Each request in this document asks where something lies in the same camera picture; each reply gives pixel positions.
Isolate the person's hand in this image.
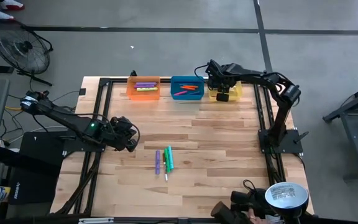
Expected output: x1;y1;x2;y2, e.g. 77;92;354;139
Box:
247;207;260;224

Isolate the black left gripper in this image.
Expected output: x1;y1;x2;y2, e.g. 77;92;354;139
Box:
106;116;138;153

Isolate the green thick marker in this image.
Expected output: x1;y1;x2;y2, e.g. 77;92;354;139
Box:
163;147;172;174

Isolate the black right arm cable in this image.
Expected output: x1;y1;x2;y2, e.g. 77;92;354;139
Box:
193;63;211;78

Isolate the orange translucent plastic bin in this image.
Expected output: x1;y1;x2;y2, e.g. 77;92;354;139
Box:
126;75;162;101

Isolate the blue plastic bin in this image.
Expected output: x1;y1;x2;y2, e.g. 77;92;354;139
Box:
170;75;205;101

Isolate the person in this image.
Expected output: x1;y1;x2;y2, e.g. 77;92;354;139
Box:
0;0;25;21

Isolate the black desk lamp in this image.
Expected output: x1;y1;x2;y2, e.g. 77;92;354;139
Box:
242;179;310;224

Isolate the lavender thick marker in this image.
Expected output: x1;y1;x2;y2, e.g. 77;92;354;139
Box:
155;149;162;176

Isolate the teal highlighter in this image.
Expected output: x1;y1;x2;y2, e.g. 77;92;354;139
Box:
167;145;175;170

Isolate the black metal side table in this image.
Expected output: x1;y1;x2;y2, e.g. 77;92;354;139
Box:
323;79;358;181

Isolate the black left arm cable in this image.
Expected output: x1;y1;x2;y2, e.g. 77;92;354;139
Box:
129;123;141;144

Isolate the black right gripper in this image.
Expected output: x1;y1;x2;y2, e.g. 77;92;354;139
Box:
206;59;241;103

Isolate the black Trossen box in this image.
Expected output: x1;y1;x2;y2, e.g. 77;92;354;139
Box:
7;167;62;206

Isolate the black floor fan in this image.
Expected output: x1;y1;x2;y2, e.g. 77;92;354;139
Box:
0;19;54;87

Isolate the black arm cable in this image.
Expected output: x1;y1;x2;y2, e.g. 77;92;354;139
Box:
129;123;141;144
193;63;211;78

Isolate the brown thin marker white cap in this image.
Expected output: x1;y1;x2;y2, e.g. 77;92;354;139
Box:
162;152;168;182

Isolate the yellow translucent plastic bin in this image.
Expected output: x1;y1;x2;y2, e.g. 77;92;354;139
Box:
208;81;244;103

